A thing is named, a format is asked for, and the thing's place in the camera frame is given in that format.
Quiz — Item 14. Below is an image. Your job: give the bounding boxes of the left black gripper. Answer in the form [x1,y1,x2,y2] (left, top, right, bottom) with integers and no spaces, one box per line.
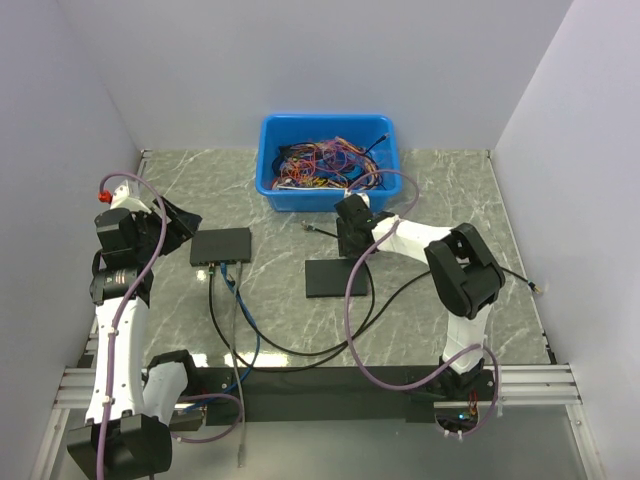
[132,195,201,260]

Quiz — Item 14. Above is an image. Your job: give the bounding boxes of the black network switch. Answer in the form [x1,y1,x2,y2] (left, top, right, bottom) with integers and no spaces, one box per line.
[305,259,356,299]
[189,227,252,267]

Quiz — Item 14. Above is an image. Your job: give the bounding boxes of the blue ethernet cable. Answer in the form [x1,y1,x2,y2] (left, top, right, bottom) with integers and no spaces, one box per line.
[179,262,262,416]

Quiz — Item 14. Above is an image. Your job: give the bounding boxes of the grey ethernet cable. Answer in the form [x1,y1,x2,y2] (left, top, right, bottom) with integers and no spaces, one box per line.
[230,262,249,469]

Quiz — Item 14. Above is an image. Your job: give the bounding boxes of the black braided ethernet cable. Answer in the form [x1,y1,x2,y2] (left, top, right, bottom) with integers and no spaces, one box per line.
[207,262,381,357]

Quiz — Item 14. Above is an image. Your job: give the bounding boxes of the long black ethernet cable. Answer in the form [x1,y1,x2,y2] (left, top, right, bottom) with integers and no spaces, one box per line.
[499,267,546,296]

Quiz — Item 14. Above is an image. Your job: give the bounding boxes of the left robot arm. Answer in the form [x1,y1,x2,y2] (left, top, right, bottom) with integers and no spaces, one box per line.
[67,200,202,479]

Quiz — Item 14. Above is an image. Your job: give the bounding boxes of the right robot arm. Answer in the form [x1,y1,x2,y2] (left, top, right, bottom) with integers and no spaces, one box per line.
[335,194,505,399]

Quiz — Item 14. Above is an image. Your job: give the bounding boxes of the blue plastic bin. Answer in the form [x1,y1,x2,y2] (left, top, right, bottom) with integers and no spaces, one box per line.
[255,113,400,212]

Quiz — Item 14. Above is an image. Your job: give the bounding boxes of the black base beam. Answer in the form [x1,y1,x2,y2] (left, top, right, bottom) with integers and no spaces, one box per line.
[179,365,496,426]

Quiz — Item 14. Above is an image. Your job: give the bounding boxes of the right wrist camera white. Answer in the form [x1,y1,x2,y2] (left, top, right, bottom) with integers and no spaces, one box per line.
[343,190,371,208]

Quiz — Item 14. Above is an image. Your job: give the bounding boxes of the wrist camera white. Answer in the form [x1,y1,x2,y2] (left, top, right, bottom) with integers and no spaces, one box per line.
[98,180,147,212]
[343,190,371,208]

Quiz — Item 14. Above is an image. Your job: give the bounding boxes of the tangled coloured wires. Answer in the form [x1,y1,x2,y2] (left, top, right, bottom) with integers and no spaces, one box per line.
[270,133,393,192]

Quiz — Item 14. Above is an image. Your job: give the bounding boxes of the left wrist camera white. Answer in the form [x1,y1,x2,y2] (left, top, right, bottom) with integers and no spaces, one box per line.
[98,180,147,212]

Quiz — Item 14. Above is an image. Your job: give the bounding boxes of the aluminium rail frame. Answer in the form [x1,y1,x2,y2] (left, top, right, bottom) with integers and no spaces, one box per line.
[29,149,601,480]

